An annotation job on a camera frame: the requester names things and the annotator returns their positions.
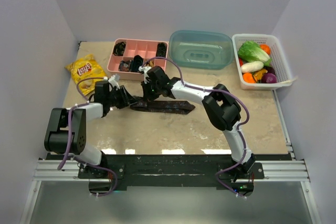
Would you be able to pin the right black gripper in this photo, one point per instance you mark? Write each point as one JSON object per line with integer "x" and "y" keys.
{"x": 147, "y": 96}

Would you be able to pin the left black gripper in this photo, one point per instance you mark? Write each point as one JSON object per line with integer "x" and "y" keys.
{"x": 126, "y": 98}

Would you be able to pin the dark brown patterned tie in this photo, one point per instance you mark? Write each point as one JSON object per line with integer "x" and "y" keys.
{"x": 173, "y": 107}

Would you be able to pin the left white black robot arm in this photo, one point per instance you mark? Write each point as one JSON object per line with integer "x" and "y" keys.
{"x": 66, "y": 132}

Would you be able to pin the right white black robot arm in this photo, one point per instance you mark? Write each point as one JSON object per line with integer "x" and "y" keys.
{"x": 222, "y": 108}

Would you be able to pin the rolled yellow tie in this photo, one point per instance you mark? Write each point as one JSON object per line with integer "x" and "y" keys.
{"x": 149, "y": 63}

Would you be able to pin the rolled dark patterned tie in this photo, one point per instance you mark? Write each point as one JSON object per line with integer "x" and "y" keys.
{"x": 125, "y": 66}

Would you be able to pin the rolled dark blue tie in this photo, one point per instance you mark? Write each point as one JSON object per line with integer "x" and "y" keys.
{"x": 136, "y": 63}

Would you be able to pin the pink divided organizer tray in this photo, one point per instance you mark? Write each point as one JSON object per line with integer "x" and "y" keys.
{"x": 145, "y": 48}

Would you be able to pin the rolled black tie back right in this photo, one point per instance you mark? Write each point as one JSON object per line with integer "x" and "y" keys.
{"x": 161, "y": 50}

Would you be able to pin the rolled black tie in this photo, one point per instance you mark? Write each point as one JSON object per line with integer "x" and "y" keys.
{"x": 161, "y": 50}
{"x": 119, "y": 48}

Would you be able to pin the rolled black tie back left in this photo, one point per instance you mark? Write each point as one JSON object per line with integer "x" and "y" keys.
{"x": 119, "y": 48}

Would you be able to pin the yellow Lays chips bag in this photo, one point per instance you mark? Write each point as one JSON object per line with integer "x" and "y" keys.
{"x": 85, "y": 72}

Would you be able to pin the blue transparent plastic bin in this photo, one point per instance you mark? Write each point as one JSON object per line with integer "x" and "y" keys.
{"x": 201, "y": 49}

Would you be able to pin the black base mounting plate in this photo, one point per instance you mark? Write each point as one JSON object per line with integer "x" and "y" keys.
{"x": 172, "y": 171}

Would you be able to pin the orange carrot piece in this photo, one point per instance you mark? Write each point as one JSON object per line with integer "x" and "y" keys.
{"x": 249, "y": 78}

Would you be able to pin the white radish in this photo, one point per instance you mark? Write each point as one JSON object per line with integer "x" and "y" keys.
{"x": 251, "y": 67}

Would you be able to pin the green lettuce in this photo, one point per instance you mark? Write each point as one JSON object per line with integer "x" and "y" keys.
{"x": 250, "y": 51}

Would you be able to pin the orange yellow pepper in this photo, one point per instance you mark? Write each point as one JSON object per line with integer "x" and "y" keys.
{"x": 257, "y": 76}

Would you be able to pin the purple onion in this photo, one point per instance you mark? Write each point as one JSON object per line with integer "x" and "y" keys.
{"x": 269, "y": 78}

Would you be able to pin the dark purple eggplant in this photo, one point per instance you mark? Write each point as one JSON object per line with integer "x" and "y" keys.
{"x": 270, "y": 69}

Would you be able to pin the orange fruit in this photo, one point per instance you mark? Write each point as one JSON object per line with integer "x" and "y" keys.
{"x": 265, "y": 48}

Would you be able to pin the white plastic basket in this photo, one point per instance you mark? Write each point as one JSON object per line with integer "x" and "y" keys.
{"x": 278, "y": 61}

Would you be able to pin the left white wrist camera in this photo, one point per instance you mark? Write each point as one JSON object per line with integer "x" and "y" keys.
{"x": 114, "y": 81}

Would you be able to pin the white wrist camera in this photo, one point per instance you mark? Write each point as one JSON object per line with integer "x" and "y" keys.
{"x": 144, "y": 70}
{"x": 114, "y": 81}

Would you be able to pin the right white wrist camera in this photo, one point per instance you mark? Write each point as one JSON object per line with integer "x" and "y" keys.
{"x": 144, "y": 70}

